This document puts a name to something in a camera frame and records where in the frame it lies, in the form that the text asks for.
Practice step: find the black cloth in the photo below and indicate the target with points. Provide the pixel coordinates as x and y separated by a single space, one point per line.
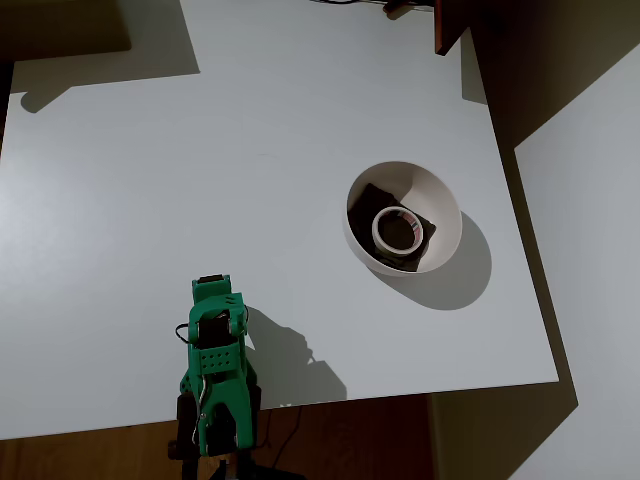
365 205

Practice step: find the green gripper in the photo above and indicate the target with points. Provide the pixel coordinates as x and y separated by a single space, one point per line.
210 281

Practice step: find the cream masking tape roll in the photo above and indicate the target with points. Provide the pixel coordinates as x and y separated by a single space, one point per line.
395 247

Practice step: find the beige bowl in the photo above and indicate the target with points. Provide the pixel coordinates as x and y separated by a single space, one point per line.
440 210

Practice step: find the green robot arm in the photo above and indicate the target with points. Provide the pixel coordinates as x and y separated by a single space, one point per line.
222 390

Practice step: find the brown wooden board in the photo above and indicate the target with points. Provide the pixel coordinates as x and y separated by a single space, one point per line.
445 25

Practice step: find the black table clamp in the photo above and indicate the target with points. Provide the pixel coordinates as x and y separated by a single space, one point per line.
270 472

